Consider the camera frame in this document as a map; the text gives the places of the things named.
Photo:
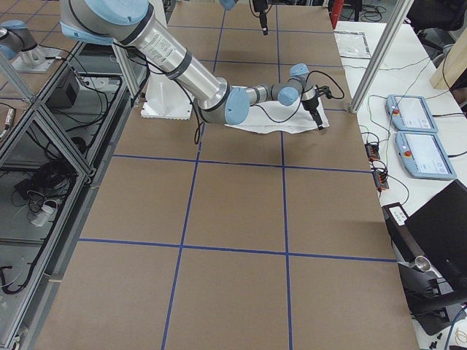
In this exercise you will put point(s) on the blue teach pendant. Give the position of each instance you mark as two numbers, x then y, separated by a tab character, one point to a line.
410	113
423	156

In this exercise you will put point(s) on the aluminium frame post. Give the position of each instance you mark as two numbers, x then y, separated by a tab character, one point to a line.
392	27

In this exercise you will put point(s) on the far orange black circuit module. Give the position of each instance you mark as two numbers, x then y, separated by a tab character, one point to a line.
372	151

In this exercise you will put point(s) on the near orange black circuit module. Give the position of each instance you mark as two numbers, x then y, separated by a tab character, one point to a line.
380	179

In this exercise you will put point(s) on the clear plastic bag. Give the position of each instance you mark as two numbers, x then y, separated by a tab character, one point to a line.
352	44

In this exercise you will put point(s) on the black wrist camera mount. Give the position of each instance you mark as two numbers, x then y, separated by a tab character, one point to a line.
324	91

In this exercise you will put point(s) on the near blue teach pendant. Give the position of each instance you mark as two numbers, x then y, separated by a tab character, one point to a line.
423	156

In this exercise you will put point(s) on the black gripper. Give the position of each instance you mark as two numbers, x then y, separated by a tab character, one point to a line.
260	17
312	106

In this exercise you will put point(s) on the white long-sleeve printed shirt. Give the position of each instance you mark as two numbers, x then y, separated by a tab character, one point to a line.
271	116

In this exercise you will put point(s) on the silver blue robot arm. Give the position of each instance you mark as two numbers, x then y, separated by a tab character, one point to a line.
215	100
16	38

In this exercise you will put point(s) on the orange black circuit module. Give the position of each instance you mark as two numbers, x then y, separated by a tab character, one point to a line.
372	151
380	179

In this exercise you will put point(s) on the black box with white label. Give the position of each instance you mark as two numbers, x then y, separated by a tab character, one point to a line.
395	220

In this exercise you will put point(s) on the black device with metal cup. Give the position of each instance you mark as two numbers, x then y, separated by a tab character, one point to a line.
432	301

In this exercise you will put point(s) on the black laptop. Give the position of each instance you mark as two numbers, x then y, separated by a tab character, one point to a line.
439	228

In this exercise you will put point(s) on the far blue teach pendant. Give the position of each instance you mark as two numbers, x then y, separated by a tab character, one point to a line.
410	113

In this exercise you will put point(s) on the white camera stand column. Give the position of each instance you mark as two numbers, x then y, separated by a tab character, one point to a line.
165	99

